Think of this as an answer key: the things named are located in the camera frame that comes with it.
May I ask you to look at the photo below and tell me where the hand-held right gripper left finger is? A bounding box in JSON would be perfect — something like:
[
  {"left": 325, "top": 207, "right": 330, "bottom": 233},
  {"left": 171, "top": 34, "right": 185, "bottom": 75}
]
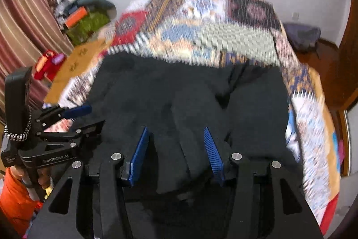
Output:
[{"left": 26, "top": 126, "right": 150, "bottom": 239}]

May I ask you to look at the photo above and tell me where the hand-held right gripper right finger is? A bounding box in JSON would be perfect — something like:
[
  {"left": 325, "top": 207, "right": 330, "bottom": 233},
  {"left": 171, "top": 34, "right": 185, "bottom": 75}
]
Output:
[{"left": 204, "top": 126, "right": 323, "bottom": 239}]

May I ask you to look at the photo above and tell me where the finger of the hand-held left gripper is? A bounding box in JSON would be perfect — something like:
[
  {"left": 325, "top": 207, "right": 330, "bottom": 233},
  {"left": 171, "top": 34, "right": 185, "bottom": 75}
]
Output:
[
  {"left": 42, "top": 120, "right": 105, "bottom": 148},
  {"left": 42, "top": 105, "right": 92, "bottom": 123}
]

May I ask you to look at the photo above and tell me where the black zip hoodie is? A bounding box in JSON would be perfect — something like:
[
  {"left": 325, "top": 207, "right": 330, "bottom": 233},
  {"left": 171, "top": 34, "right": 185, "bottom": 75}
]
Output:
[{"left": 88, "top": 53, "right": 304, "bottom": 239}]

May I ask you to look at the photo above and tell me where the person's left forearm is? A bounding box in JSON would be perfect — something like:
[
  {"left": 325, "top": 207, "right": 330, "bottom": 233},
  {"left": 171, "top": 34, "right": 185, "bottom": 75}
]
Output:
[{"left": 0, "top": 169, "right": 42, "bottom": 237}]

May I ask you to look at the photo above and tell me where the person's left hand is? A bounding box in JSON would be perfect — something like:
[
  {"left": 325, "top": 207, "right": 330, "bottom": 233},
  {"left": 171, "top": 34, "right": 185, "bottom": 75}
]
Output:
[{"left": 10, "top": 166, "right": 54, "bottom": 195}]

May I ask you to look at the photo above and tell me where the red plush toy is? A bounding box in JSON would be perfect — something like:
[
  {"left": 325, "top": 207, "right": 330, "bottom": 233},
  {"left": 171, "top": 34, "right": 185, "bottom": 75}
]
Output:
[{"left": 34, "top": 50, "right": 66, "bottom": 81}]

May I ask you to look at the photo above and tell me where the wooden lap table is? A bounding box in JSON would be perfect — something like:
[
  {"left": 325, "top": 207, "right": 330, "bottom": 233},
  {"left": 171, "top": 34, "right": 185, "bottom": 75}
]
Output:
[{"left": 44, "top": 40, "right": 112, "bottom": 103}]

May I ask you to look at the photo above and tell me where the striped brown curtain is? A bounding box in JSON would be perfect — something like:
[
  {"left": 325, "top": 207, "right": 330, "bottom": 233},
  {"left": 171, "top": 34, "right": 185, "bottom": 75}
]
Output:
[{"left": 0, "top": 0, "right": 75, "bottom": 127}]

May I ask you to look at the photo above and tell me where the orange box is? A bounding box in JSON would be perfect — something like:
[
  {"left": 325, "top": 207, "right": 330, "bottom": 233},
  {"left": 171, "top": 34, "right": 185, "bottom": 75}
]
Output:
[{"left": 65, "top": 7, "right": 88, "bottom": 27}]

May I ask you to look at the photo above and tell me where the pile of clutter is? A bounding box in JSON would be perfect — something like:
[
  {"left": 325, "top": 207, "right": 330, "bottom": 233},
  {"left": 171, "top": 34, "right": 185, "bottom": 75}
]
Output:
[{"left": 54, "top": 0, "right": 84, "bottom": 21}]

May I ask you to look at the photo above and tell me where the grey-green pillow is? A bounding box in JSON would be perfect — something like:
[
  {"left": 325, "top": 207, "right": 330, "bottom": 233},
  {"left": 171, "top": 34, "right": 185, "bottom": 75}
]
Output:
[{"left": 78, "top": 0, "right": 117, "bottom": 19}]

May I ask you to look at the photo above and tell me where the orange fleece blanket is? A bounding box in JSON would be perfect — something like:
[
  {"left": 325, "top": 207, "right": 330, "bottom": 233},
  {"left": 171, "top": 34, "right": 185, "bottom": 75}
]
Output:
[{"left": 303, "top": 65, "right": 342, "bottom": 200}]

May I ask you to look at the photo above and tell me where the patchwork patterned blanket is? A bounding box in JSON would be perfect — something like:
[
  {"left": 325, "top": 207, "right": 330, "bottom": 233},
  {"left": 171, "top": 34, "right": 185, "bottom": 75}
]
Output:
[{"left": 45, "top": 0, "right": 342, "bottom": 234}]

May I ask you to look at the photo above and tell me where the wooden wardrobe with door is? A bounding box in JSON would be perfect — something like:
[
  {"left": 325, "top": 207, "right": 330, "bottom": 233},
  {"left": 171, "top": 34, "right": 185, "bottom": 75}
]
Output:
[{"left": 336, "top": 0, "right": 357, "bottom": 116}]

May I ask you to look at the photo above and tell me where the braided wrist cord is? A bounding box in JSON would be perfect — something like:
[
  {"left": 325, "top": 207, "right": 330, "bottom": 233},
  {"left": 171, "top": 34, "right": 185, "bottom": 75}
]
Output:
[{"left": 4, "top": 109, "right": 32, "bottom": 142}]

